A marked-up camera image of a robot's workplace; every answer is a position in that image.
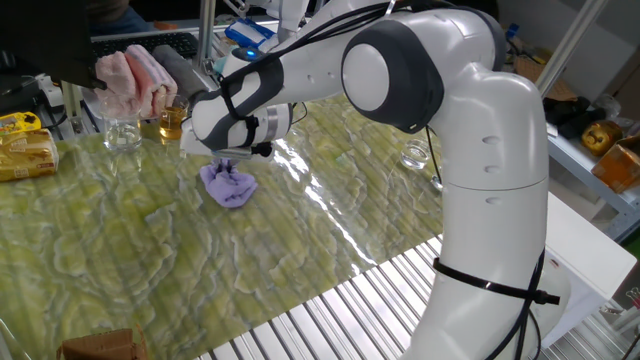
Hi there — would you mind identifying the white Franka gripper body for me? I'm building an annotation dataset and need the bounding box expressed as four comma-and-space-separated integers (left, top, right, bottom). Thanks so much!
179, 115, 275, 162

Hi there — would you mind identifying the purple microfibre cloth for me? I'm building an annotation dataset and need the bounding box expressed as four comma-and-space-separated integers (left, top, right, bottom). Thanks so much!
198, 157, 259, 210

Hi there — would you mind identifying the beaker with amber liquid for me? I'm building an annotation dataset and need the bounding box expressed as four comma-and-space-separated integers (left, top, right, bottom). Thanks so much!
158, 93, 191, 141

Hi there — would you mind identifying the grey towel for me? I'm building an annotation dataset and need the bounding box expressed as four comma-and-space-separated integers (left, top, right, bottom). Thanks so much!
152, 44, 209, 99

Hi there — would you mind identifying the pink white striped towel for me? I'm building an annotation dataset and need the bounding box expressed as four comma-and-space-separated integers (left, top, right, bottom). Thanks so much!
124, 44, 179, 119

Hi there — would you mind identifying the black keyboard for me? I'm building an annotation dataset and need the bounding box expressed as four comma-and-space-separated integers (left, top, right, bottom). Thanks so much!
89, 32, 200, 59

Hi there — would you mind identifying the green marble pattern mat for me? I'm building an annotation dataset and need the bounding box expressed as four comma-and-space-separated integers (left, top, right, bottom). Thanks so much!
0, 94, 446, 360

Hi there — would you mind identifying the blue white tissue pack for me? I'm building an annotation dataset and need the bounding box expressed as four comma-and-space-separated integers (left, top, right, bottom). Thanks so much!
224, 18, 276, 51

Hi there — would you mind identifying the white power strip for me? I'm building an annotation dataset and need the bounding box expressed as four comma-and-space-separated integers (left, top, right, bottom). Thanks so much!
33, 73, 65, 109

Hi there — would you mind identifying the packaged bread loaf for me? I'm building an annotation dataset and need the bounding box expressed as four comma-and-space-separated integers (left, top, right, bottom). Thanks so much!
0, 128, 60, 182

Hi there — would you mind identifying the yellow snack pack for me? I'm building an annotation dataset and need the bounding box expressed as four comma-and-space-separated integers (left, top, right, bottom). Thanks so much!
0, 112, 42, 136

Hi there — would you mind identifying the black monitor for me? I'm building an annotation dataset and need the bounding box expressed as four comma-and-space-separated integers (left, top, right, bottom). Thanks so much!
0, 0, 109, 91

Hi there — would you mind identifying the brown cardboard box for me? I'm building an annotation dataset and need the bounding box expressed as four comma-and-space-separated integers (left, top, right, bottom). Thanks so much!
55, 324, 150, 360

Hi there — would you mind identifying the black bag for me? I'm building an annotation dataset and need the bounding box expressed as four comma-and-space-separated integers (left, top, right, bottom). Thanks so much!
542, 94, 609, 139

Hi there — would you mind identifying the white shelf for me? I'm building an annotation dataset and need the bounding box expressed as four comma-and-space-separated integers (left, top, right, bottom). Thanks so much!
547, 134, 640, 241

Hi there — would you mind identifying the orange package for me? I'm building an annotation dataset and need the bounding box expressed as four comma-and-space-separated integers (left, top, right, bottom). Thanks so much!
592, 137, 640, 194

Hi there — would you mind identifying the black velcro strap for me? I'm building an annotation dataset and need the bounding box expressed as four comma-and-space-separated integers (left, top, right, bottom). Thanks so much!
218, 74, 261, 149

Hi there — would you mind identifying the aluminium frame post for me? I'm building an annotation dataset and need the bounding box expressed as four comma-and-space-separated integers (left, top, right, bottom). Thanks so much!
534, 0, 609, 99
193, 0, 218, 76

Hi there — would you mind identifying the black cable tie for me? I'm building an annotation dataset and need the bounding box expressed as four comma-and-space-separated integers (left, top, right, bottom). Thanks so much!
432, 256, 562, 307

